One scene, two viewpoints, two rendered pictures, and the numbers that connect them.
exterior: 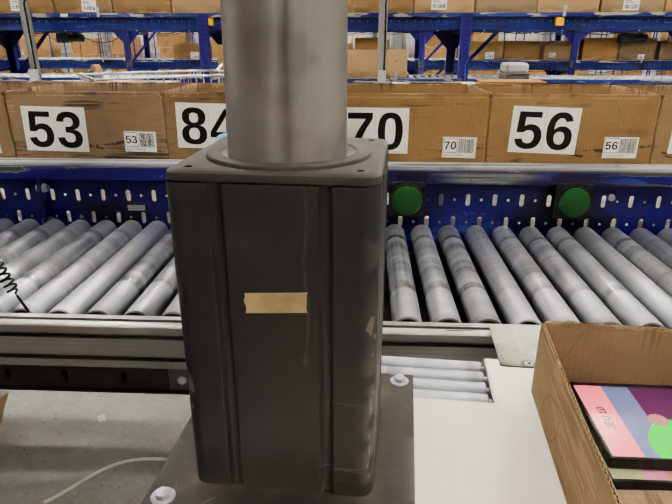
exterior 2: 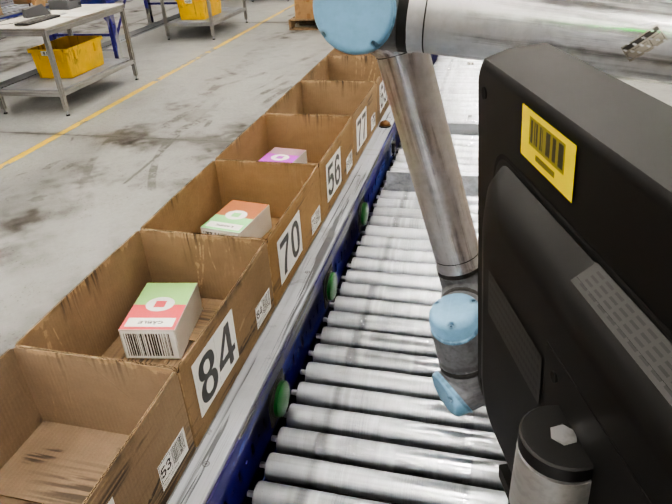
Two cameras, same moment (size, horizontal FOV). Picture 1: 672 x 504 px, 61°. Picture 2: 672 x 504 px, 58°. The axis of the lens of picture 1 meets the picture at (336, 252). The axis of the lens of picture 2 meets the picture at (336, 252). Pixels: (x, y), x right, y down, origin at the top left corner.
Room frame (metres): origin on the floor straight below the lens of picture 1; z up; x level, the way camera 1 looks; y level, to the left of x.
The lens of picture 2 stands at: (1.01, 1.03, 1.64)
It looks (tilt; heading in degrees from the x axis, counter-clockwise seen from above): 31 degrees down; 283
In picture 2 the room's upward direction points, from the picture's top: 3 degrees counter-clockwise
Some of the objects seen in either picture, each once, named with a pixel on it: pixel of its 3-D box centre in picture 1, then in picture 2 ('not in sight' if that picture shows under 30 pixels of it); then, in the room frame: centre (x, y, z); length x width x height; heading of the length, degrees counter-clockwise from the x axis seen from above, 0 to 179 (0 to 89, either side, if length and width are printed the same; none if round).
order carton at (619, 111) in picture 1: (552, 122); (291, 163); (1.50, -0.57, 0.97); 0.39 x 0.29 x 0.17; 87
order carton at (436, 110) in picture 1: (401, 121); (241, 225); (1.52, -0.17, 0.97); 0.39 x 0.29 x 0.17; 87
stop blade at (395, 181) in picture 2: not in sight; (453, 186); (1.03, -0.88, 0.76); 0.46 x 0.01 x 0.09; 177
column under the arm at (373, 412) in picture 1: (294, 307); not in sight; (0.52, 0.04, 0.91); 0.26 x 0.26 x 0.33; 83
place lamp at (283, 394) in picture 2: not in sight; (283, 398); (1.32, 0.22, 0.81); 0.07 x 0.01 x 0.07; 87
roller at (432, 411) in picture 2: not in sight; (412, 409); (1.08, 0.13, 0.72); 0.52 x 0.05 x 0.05; 177
